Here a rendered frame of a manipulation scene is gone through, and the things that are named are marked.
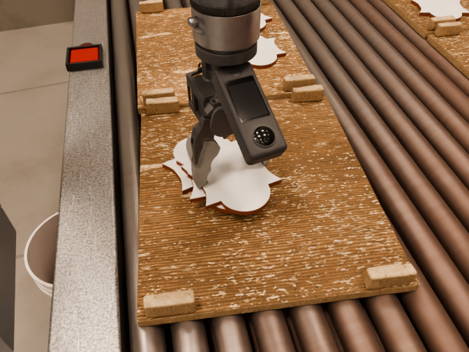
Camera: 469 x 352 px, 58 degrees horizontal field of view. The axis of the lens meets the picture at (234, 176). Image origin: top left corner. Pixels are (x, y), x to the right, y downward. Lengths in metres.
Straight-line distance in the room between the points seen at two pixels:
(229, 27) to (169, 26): 0.63
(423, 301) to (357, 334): 0.10
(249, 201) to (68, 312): 0.27
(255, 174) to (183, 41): 0.48
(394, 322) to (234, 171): 0.28
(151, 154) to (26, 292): 1.16
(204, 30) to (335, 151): 0.34
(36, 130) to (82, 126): 1.62
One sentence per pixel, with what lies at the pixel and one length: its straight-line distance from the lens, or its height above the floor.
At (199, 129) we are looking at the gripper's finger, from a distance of 0.52.
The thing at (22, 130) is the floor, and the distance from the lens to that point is 2.47.
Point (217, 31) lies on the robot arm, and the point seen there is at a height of 1.20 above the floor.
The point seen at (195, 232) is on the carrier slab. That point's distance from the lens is 0.59.
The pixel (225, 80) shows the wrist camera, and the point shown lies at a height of 1.15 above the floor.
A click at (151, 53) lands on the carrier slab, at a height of 0.94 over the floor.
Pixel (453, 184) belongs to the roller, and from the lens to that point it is 0.75.
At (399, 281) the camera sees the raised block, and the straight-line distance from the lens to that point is 0.57.
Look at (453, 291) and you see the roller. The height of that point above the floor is 0.92.
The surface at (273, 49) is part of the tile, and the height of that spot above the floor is 0.95.
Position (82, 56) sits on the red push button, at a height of 0.93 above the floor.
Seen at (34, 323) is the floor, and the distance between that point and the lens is 1.70.
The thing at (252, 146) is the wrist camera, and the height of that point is 1.11.
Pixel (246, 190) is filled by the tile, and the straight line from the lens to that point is 0.59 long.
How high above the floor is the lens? 1.41
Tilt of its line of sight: 46 degrees down
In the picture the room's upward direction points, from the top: straight up
